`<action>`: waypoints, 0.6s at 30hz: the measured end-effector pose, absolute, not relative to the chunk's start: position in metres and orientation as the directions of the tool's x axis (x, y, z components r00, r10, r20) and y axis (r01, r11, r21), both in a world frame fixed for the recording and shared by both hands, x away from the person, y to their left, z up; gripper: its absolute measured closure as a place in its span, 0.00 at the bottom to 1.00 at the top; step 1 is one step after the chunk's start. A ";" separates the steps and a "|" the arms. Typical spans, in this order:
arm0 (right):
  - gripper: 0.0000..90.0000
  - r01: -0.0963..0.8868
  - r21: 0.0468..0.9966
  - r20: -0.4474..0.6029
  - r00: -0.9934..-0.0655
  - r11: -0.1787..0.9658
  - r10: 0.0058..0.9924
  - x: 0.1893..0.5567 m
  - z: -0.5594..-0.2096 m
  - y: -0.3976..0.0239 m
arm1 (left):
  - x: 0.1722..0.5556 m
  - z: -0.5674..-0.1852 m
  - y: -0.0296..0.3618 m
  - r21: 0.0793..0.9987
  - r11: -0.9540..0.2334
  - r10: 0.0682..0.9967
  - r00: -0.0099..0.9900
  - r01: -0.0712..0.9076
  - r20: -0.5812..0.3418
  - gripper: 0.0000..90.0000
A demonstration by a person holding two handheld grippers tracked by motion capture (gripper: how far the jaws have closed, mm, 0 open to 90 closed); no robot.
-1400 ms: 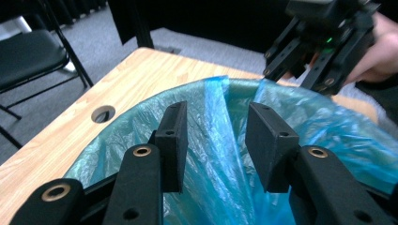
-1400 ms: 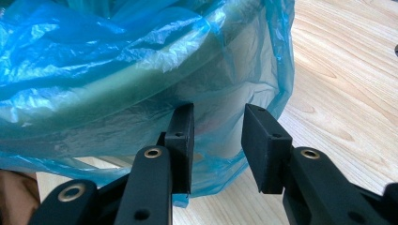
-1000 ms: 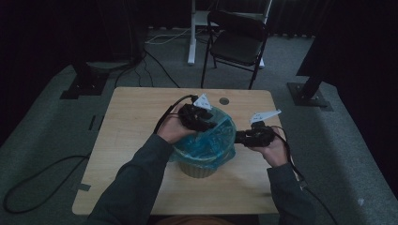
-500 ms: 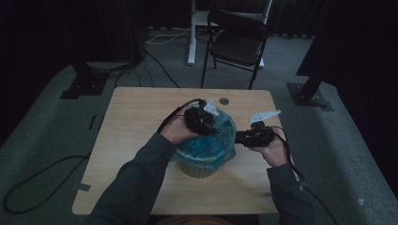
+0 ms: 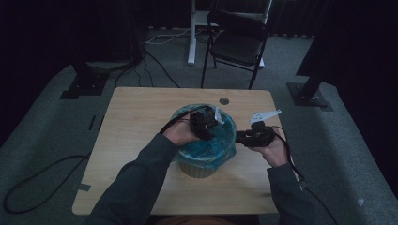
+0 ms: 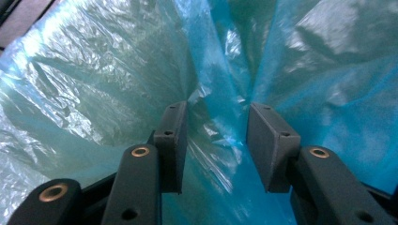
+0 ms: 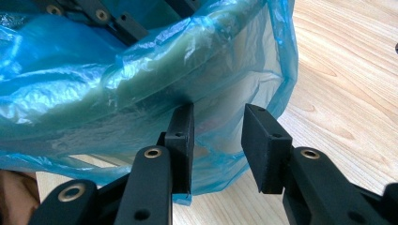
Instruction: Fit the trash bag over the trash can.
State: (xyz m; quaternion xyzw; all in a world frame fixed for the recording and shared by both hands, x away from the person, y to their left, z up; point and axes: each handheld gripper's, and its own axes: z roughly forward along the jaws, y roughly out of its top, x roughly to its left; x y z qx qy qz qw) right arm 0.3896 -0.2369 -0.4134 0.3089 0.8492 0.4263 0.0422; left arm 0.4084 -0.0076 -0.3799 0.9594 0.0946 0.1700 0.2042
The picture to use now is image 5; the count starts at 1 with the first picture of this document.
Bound blue plastic bag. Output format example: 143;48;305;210
170;103;238;171

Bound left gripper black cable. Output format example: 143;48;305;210
159;105;210;136

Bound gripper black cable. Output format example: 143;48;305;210
159;105;210;136
270;125;340;225

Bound green plastic bin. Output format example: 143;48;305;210
177;157;221;179

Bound black floor cable loop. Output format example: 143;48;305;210
2;154;92;216

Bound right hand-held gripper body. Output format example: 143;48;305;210
247;109;283;148

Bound black floor cables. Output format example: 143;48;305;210
113;49;181;89

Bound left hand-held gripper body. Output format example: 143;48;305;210
189;106;226;132

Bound white floor cable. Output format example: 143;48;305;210
145;26;192;46

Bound black folding chair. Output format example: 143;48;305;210
200;9;269;91

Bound black stand base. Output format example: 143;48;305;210
59;59;111;100
286;74;334;113

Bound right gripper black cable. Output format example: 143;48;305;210
270;125;340;225

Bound dark curtain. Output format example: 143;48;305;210
269;0;317;39

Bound person's left hand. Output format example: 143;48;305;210
162;115;201;148

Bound person's right hand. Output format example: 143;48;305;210
249;128;290;169

